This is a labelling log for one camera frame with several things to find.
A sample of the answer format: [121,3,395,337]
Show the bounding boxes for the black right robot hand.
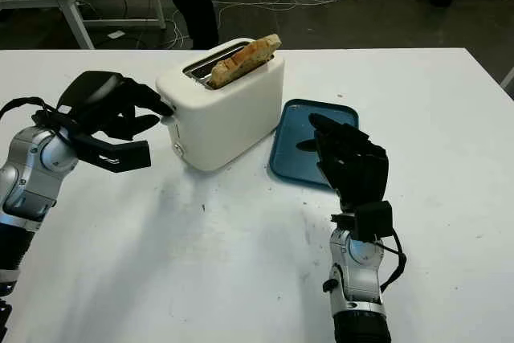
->
[308,112,390,213]

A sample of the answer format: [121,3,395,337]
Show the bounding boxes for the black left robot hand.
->
[55,71,177,143]

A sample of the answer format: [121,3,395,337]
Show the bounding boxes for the toasted bread slice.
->
[210,33,283,89]

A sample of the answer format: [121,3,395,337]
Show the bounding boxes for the blue plastic tray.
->
[267,97,360,189]

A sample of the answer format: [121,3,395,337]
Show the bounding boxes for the cream white two-slot toaster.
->
[155,38,287,173]

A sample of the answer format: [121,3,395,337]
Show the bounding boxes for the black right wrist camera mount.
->
[330,199,394,243]

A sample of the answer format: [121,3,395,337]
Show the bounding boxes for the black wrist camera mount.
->
[67,129,153,174]
[330,199,394,243]

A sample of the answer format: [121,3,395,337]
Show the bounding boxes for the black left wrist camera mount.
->
[67,129,153,174]

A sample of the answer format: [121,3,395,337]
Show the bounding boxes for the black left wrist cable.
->
[0,96,74,136]

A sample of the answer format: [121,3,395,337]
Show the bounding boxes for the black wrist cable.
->
[0,96,74,136]
[372,229,408,292]

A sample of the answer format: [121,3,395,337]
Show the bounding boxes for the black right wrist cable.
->
[372,229,408,292]

